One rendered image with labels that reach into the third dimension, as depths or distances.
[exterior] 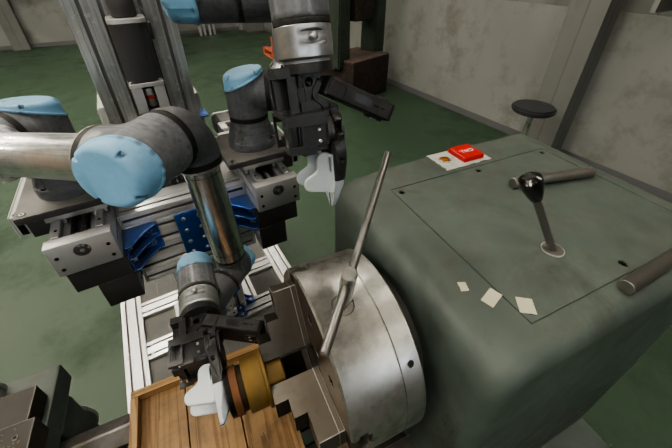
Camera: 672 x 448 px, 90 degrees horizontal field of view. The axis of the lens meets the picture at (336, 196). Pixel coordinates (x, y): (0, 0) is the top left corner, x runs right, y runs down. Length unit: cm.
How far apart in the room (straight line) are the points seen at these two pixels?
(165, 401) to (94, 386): 126
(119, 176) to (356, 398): 46
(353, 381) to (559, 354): 26
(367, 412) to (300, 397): 11
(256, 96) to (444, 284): 72
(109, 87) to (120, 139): 59
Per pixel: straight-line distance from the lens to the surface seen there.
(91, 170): 62
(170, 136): 63
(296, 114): 46
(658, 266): 69
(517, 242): 65
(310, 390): 60
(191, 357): 65
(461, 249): 60
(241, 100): 102
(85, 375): 220
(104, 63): 114
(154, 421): 89
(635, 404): 224
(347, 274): 44
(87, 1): 112
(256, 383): 60
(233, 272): 89
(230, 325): 68
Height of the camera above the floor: 165
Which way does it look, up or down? 35 degrees down
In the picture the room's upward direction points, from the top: straight up
